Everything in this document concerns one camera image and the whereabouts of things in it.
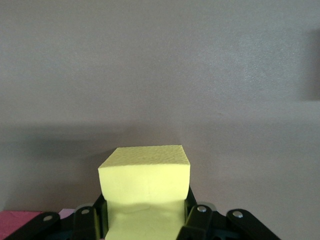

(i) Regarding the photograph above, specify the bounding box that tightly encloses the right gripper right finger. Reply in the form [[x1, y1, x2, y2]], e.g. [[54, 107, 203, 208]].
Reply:
[[174, 184, 280, 240]]

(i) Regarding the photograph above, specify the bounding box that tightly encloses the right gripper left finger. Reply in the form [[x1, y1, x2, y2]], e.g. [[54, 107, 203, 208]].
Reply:
[[4, 192, 110, 240]]

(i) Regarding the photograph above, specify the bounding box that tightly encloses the pink foam cube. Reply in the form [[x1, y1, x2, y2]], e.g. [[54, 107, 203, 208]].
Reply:
[[58, 207, 78, 219]]

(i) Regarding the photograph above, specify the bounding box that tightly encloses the red foam cube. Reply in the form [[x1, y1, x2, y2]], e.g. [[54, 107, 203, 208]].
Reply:
[[0, 210, 43, 240]]

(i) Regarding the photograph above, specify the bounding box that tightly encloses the yellow foam cube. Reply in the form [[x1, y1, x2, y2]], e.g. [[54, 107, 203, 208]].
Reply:
[[97, 144, 192, 240]]

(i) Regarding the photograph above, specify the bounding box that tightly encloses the brown table cover mat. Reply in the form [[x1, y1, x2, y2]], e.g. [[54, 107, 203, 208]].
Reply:
[[0, 0, 320, 240]]

